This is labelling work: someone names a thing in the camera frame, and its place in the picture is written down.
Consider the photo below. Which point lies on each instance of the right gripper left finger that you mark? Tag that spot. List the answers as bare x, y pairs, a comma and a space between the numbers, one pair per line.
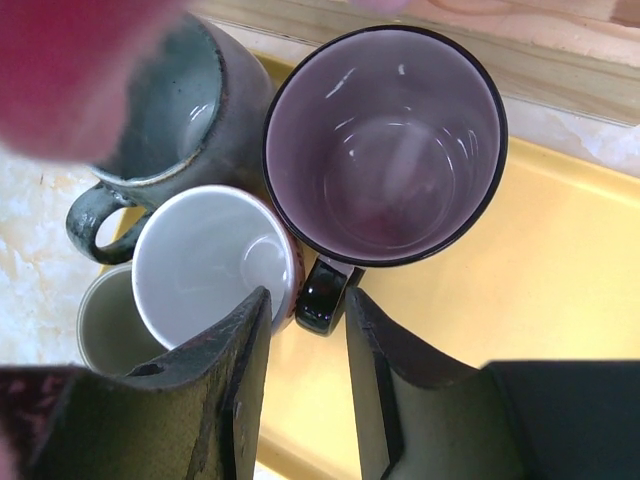
191, 413

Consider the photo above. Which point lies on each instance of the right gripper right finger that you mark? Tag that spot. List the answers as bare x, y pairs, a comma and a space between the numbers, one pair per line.
422, 414

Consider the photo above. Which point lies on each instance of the pink lettered mug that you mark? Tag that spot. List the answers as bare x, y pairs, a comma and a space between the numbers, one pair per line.
202, 253

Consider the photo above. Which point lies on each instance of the purple glass cup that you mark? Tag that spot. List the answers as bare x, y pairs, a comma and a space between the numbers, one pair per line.
380, 149

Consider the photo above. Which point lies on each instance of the dark teal mug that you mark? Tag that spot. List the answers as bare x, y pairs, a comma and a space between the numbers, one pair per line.
196, 117

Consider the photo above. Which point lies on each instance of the small green grey mug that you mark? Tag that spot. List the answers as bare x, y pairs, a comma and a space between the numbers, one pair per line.
112, 338

